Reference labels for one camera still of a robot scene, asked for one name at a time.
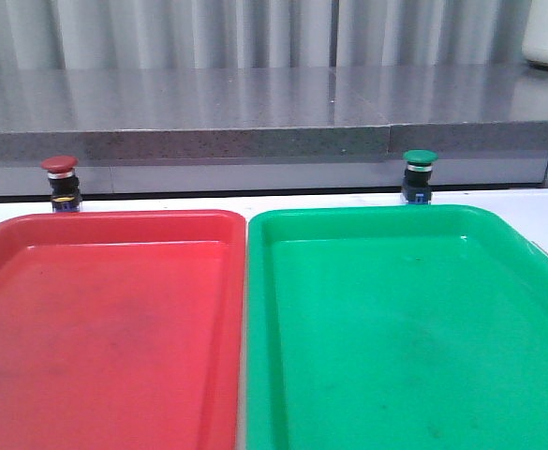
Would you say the red mushroom push button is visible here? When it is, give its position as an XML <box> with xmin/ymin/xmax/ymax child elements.
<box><xmin>40</xmin><ymin>155</ymin><xmax>81</xmax><ymax>213</ymax></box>

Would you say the grey stone counter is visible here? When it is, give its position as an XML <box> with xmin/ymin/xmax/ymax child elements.
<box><xmin>0</xmin><ymin>64</ymin><xmax>548</xmax><ymax>198</ymax></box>

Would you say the green mushroom push button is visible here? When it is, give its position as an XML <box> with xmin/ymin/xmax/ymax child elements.
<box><xmin>401</xmin><ymin>149</ymin><xmax>437</xmax><ymax>205</ymax></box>

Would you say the red plastic tray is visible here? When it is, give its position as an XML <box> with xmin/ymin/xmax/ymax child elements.
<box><xmin>0</xmin><ymin>210</ymin><xmax>245</xmax><ymax>449</ymax></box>

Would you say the green plastic tray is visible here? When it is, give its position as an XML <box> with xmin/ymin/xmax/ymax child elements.
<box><xmin>246</xmin><ymin>205</ymin><xmax>548</xmax><ymax>449</ymax></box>

